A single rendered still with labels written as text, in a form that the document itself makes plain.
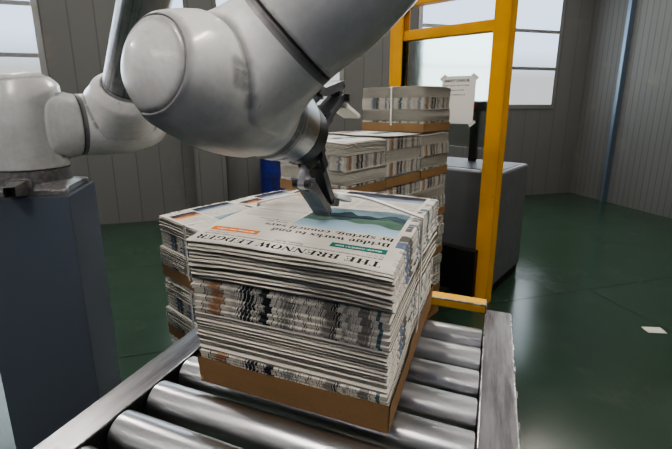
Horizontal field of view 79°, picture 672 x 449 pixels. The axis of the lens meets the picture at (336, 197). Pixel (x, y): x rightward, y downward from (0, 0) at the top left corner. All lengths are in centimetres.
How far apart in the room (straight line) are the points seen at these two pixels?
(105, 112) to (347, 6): 88
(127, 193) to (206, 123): 437
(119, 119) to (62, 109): 12
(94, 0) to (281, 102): 440
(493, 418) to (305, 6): 54
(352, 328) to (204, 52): 35
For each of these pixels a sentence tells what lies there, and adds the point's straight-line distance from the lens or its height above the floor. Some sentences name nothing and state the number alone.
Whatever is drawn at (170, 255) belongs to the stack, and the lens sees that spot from 152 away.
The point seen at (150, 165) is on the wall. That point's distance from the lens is 459.
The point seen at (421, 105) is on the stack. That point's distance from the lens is 205.
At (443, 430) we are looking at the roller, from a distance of 61.
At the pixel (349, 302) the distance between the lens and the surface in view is 49.
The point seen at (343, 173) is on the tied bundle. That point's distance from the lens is 158.
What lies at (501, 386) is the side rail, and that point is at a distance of 70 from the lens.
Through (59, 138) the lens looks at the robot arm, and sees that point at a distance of 115.
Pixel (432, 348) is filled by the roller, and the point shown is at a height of 80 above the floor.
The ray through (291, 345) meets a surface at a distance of 57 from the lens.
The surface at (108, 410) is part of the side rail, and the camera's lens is 69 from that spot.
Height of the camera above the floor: 121
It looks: 13 degrees down
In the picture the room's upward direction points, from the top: straight up
